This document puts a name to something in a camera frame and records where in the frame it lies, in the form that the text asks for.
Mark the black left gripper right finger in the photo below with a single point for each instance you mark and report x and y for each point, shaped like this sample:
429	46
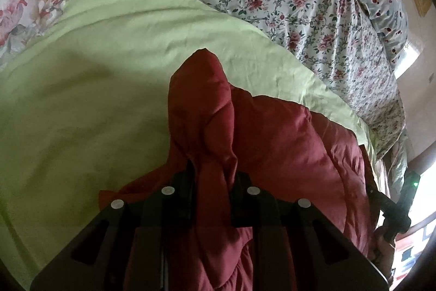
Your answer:
295	246

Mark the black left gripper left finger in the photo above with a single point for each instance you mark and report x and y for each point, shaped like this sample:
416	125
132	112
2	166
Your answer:
123	247

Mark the red puffer jacket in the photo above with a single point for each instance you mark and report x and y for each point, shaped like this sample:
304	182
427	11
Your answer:
218	130

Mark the right hand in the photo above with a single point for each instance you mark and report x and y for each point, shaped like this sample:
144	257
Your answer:
382	253

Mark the light green bed sheet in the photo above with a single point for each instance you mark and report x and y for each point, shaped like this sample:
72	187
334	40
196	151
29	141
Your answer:
84	109

